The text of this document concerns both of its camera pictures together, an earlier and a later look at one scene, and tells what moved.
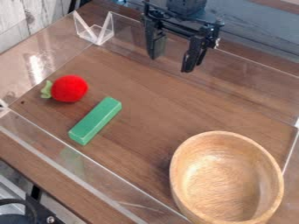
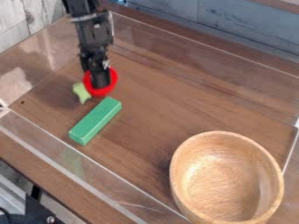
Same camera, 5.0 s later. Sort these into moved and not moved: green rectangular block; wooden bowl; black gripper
Moved: black gripper
Not moved: wooden bowl; green rectangular block
